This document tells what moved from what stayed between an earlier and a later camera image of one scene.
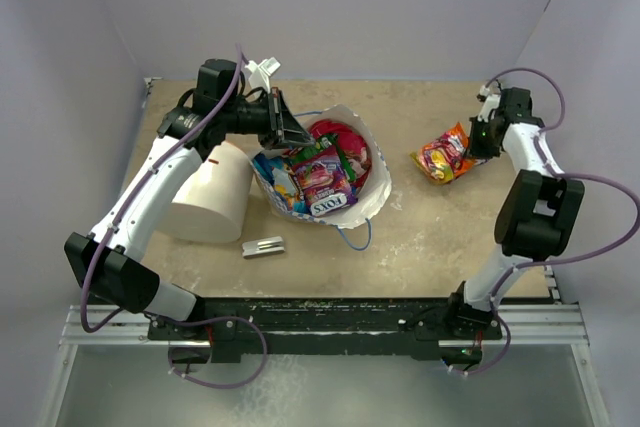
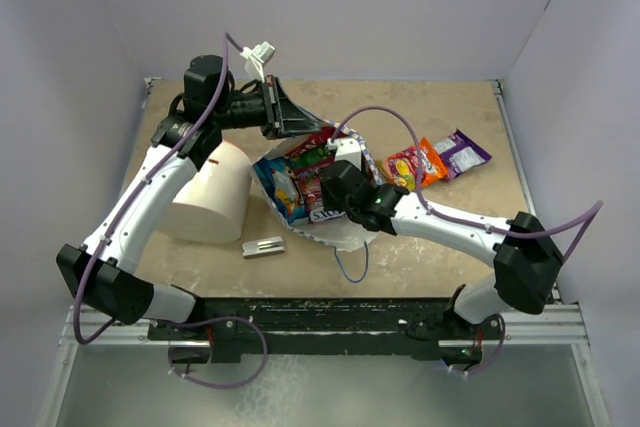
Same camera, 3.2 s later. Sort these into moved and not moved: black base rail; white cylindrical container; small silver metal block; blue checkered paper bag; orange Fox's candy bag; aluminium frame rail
Moved: blue checkered paper bag; orange Fox's candy bag
Not moved: small silver metal block; aluminium frame rail; white cylindrical container; black base rail
